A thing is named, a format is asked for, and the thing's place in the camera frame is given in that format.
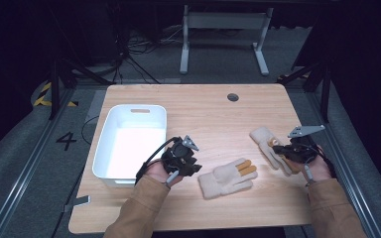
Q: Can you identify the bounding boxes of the grey right gripper plug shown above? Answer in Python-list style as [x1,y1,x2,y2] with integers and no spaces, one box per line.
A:
[303,164,314,183]

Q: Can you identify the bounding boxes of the grey gripper plug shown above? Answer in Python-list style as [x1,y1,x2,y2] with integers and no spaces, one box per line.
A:
[303,164,314,183]
[166,170,180,184]

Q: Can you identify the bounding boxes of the white plastic bin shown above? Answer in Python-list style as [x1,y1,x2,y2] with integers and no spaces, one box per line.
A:
[91,104,168,188]

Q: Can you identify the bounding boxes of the grey metal floor rail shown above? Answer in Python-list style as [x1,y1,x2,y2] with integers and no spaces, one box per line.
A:
[306,88,381,238]
[0,88,77,238]

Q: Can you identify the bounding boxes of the grey left gripper plug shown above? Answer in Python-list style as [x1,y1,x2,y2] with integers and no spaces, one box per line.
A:
[166,170,180,184]

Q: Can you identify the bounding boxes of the thin black floor cable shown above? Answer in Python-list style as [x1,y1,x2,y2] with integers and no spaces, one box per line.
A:
[80,115,100,146]

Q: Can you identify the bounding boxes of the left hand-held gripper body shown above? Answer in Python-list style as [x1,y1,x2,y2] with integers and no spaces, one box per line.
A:
[161,134,200,177]

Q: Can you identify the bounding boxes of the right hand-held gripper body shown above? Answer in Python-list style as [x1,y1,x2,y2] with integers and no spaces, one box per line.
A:
[287,124,325,165]

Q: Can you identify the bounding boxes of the person's left hand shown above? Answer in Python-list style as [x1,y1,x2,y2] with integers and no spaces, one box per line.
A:
[144,159,184,188]

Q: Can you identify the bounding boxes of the person's right hand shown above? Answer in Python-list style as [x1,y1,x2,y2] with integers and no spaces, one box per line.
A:
[282,145,333,184]

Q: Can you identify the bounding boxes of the grey metal desk frame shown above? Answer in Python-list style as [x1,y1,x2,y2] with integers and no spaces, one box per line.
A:
[179,4,275,76]

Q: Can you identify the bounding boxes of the tangle of floor cables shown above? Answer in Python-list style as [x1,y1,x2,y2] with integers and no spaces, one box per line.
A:
[125,25,184,57]

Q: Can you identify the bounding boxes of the beige knit glove orange fingers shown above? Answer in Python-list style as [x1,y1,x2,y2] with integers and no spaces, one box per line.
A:
[197,158,258,200]
[248,126,302,177]

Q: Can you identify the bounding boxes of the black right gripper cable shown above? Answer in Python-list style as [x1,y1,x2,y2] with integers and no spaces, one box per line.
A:
[311,144,338,180]

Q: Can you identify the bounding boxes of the black metal stand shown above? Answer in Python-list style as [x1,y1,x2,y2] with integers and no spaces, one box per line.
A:
[277,59,332,123]
[48,58,115,121]

